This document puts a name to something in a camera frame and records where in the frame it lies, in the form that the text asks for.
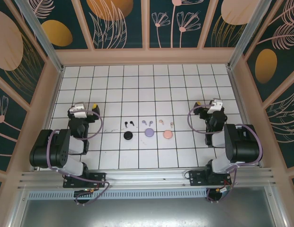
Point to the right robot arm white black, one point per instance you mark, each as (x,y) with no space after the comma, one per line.
(243,146)

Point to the black round charging case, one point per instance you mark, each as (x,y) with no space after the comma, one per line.
(127,135)

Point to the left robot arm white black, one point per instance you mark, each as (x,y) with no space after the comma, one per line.
(45,151)

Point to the pink round charging case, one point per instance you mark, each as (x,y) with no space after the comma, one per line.
(167,134)

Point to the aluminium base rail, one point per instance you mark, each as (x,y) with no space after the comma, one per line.
(149,176)

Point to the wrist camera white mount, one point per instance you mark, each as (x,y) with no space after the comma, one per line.
(215,107)
(78,111)

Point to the aluminium corner post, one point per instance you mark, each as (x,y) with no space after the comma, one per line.
(251,28)
(42,40)

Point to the grey metal sheet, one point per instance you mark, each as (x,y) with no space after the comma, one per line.
(146,212)

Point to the purple round charging case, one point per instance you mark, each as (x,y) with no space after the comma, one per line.
(149,132)

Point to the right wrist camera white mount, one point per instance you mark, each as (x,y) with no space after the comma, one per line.
(215,107)

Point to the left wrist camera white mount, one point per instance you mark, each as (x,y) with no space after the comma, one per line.
(78,111)

